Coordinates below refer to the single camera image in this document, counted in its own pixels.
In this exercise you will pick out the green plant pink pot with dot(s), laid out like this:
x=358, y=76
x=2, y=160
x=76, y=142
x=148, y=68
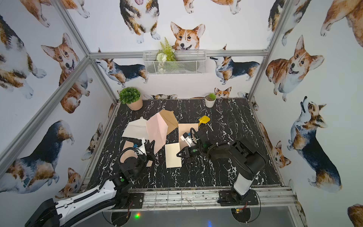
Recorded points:
x=131, y=97

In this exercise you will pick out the small plant white pot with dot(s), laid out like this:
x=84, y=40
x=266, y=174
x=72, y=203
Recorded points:
x=210, y=100

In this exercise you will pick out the pink envelope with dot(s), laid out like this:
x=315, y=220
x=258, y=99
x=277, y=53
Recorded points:
x=157, y=131

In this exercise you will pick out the brown kraft envelope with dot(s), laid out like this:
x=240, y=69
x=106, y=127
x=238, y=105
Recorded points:
x=170, y=120

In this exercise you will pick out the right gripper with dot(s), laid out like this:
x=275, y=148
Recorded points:
x=186, y=152

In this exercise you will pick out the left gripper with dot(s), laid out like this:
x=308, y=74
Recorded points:
x=149, y=150

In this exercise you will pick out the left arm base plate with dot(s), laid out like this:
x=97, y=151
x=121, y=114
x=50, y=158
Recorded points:
x=133, y=201

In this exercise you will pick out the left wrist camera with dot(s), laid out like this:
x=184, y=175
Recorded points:
x=140, y=145

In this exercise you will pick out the cream letter paper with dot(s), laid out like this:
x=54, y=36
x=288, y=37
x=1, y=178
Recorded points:
x=185, y=128
x=171, y=158

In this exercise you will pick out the fern and white flower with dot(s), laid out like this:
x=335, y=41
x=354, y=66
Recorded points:
x=166, y=59

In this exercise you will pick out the yellow toy shovel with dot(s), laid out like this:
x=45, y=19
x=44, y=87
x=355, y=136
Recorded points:
x=203, y=120

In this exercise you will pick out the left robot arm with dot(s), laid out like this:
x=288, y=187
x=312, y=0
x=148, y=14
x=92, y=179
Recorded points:
x=111, y=192

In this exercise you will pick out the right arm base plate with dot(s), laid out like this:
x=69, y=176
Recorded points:
x=227, y=200

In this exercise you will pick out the white envelope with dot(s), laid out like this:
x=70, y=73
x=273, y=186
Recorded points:
x=136, y=129

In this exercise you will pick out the white wire wall basket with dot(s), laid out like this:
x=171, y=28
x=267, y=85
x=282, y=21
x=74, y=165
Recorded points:
x=182, y=62

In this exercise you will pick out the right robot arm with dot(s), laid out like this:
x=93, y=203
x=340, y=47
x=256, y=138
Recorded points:
x=245, y=157

